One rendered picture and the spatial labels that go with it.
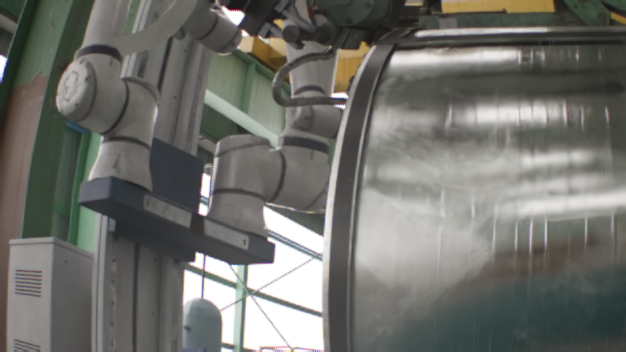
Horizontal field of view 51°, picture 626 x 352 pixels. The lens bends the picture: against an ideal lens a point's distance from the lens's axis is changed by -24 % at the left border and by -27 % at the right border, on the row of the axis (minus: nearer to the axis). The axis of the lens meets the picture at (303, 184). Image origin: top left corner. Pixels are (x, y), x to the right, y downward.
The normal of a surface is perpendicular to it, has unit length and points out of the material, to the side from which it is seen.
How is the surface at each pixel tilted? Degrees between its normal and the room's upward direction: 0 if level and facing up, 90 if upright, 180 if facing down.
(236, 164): 90
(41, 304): 90
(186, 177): 90
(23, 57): 90
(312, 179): 100
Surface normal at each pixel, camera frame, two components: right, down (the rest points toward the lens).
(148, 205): 0.81, -0.11
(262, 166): 0.50, -0.20
